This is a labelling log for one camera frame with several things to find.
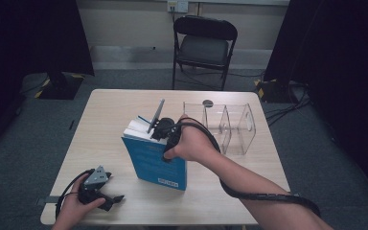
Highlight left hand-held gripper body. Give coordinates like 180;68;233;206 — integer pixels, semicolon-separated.
78;165;114;205

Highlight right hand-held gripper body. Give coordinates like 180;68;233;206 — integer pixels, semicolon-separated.
147;99;181;161

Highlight blue book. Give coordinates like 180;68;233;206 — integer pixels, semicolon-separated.
121;115;189;192

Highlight clear acrylic book rack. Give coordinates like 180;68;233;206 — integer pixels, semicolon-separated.
182;101;257;156

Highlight person's right hand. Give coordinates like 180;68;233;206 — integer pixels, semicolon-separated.
163;114;221;163

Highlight person's left hand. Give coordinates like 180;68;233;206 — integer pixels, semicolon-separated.
53;177;105;229

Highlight grey tape strip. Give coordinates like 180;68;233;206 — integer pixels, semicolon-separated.
35;195;61;207

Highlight black folding chair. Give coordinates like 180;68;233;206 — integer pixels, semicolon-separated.
172;14;239;91

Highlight black stand base yellow tape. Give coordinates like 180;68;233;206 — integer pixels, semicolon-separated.
253;78;296;104
34;72;85;101

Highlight black curtain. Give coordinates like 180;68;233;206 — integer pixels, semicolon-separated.
263;0;368;205
0;0;95;161

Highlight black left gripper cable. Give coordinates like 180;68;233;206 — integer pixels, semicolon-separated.
54;168;95;221

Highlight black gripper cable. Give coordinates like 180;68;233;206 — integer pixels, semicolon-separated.
54;168;95;221
172;117;322;219

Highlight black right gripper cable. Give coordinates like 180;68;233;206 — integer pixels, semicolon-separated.
172;117;322;219

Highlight white wall socket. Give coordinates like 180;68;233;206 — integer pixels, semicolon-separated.
167;0;190;13

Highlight black floor cables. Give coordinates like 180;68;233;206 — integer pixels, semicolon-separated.
264;80;312;127

